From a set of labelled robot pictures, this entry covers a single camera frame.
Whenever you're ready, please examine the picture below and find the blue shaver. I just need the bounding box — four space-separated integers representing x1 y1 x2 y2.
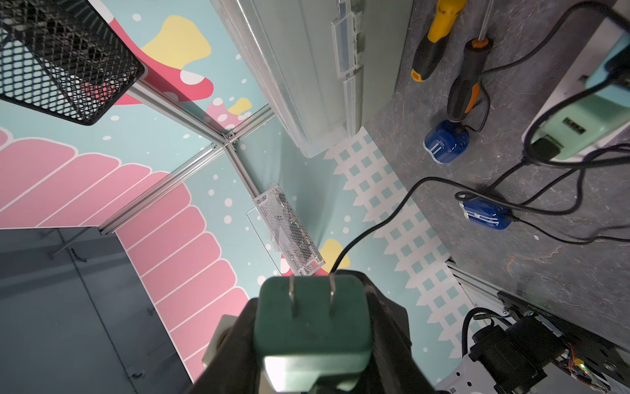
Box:
459 199 512 231
423 120 470 164

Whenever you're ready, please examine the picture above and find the orange handled screwdriver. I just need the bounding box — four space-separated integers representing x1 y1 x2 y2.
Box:
447 0 494 122

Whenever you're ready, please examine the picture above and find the black cable with plug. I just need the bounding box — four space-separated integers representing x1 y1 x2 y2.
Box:
328 176 587 275

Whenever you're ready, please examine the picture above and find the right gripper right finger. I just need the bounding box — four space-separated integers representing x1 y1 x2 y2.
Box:
349 270 435 393

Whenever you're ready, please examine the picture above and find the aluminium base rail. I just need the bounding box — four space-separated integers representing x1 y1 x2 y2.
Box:
436 260 629 393

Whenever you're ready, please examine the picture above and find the clear acrylic wall bin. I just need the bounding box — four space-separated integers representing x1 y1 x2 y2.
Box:
246 182 325 276

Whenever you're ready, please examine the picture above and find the yellow handled screwdriver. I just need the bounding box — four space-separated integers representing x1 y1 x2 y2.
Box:
411 0 467 83

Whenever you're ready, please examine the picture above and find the white power strip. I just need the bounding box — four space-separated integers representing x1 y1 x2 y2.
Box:
529 1 629 163

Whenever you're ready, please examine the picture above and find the green charger adapter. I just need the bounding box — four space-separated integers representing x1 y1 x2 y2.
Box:
253 275 373 393
531 94 629 162

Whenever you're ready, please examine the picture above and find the green plastic storage box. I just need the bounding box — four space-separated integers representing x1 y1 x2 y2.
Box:
213 0 413 158

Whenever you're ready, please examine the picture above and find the black charging cable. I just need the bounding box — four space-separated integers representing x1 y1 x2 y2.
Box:
454 125 630 246
464 0 630 134

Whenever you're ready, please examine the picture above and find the black wire mesh basket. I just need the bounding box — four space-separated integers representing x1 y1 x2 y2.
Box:
1 0 145 126

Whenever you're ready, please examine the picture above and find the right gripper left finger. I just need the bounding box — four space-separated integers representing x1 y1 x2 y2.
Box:
190 298 260 393

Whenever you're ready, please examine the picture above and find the teal charger adapter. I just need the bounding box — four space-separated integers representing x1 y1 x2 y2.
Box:
586 33 629 108

